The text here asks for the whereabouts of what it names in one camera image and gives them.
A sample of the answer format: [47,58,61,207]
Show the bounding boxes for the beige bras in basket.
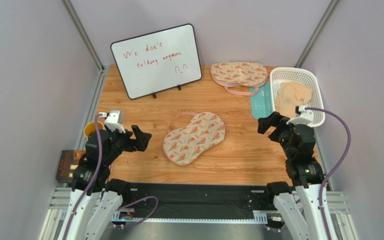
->
[274,81,312,119]

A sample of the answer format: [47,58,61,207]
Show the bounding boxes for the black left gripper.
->
[103,124,152,165]

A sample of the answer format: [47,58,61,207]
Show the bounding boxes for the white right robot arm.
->
[257,111,338,240]

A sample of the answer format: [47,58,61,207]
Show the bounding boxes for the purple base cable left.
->
[112,195,159,229]

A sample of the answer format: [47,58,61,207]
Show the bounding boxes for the yellow patterned mug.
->
[83,121,105,139]

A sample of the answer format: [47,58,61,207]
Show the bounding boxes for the teal card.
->
[250,82,273,120]

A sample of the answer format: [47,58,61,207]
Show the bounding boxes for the white plastic basket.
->
[270,67,324,118]

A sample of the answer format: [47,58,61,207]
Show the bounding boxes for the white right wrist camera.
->
[286,105,314,126]

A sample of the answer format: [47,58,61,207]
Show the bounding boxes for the whiteboard with red writing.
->
[110,23,203,100]

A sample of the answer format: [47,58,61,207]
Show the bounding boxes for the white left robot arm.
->
[58,125,152,240]

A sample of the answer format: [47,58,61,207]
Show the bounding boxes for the stacked floral laundry bags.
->
[210,61,269,97]

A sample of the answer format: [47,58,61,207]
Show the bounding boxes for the aluminium frame rail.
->
[47,186,351,225]

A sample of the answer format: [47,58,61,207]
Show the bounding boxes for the floral mesh laundry bag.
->
[162,111,227,166]

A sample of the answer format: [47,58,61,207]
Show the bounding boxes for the dark book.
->
[55,150,86,183]

